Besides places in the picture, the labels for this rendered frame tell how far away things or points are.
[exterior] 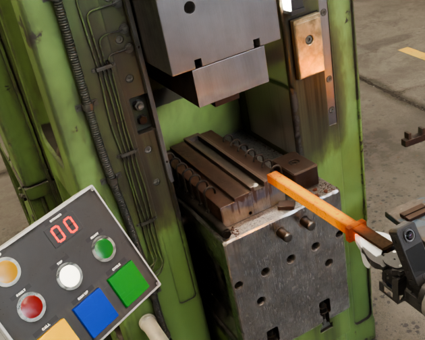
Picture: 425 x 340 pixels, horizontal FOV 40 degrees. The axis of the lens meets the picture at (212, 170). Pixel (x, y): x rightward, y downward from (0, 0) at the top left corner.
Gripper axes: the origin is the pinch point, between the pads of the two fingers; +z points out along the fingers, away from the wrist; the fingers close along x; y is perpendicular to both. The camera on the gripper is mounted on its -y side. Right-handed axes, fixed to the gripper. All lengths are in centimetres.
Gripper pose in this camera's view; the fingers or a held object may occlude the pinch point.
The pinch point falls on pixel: (363, 233)
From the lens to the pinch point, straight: 124.7
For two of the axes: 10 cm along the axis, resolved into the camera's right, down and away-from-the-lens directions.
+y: 1.5, 8.6, 5.0
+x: 8.7, -3.5, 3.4
